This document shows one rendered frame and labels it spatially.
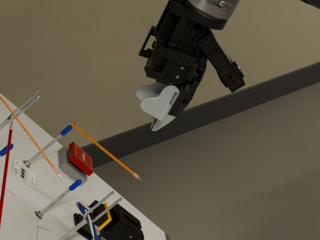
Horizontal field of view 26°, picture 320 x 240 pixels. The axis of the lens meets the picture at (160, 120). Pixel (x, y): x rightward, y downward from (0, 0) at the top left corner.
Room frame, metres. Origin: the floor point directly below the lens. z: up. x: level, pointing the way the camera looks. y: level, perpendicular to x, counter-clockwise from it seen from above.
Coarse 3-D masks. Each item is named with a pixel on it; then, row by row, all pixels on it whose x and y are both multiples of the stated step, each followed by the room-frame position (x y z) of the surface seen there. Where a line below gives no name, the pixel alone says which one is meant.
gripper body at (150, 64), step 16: (176, 0) 0.95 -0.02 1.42; (176, 16) 0.94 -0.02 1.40; (192, 16) 0.92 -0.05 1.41; (160, 32) 0.93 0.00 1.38; (176, 32) 0.92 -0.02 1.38; (192, 32) 0.93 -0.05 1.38; (160, 48) 0.90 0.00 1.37; (176, 48) 0.92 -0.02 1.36; (192, 48) 0.93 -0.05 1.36; (160, 64) 0.91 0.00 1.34; (176, 64) 0.91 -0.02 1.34; (192, 64) 0.91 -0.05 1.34; (160, 80) 0.91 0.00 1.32; (176, 80) 0.91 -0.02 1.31
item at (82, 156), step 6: (72, 144) 1.04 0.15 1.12; (72, 150) 1.02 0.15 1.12; (78, 150) 1.03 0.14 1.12; (72, 156) 1.00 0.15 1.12; (78, 156) 1.01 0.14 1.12; (84, 156) 1.03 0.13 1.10; (72, 162) 1.00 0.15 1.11; (78, 162) 1.00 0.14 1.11; (84, 162) 1.01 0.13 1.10; (90, 162) 1.03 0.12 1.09; (78, 168) 1.01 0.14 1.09; (84, 168) 1.00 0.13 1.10; (90, 168) 1.01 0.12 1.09; (90, 174) 1.00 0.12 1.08
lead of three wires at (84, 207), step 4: (76, 204) 0.78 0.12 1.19; (80, 204) 0.79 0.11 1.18; (84, 204) 0.80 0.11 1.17; (80, 208) 0.76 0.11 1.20; (84, 208) 0.80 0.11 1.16; (88, 208) 0.81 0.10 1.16; (84, 212) 0.74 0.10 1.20; (92, 212) 0.81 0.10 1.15; (88, 216) 0.74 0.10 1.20; (88, 220) 0.73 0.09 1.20
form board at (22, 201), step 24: (0, 120) 0.98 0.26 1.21; (24, 120) 1.05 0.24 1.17; (0, 144) 0.91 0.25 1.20; (24, 144) 0.97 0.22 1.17; (0, 168) 0.85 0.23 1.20; (48, 168) 0.96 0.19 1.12; (0, 192) 0.79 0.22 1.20; (24, 192) 0.84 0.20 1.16; (48, 192) 0.89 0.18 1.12; (72, 192) 0.95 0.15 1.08; (96, 192) 1.02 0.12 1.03; (24, 216) 0.78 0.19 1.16; (48, 216) 0.83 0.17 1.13; (72, 216) 0.89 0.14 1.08; (144, 216) 1.10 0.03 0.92
